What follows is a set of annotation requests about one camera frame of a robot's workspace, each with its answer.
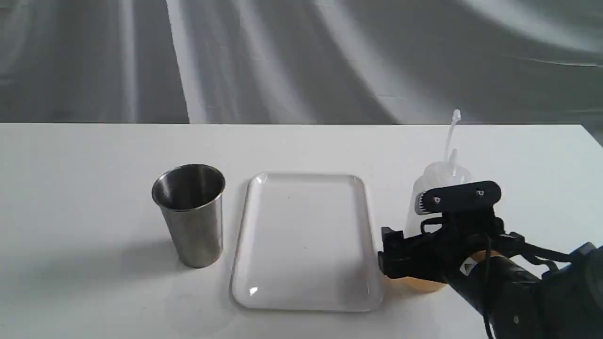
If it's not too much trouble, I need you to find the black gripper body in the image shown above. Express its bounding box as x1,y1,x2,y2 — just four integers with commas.
398,210,525,283

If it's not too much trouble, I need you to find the clear squeeze bottle with oil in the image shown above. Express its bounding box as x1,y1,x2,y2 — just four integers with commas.
399,109,474,293

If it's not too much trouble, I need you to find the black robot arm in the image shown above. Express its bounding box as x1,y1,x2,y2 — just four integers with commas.
378,208,602,339

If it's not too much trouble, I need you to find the stainless steel cup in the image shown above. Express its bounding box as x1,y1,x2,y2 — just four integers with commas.
151,164,226,269

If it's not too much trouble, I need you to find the white plastic tray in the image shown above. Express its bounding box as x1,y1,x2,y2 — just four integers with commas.
230,171,384,313

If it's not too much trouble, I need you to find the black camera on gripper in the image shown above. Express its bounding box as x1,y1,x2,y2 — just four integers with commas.
414,181,502,215

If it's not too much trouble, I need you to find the black cable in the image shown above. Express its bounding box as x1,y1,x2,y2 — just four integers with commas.
481,233,585,339

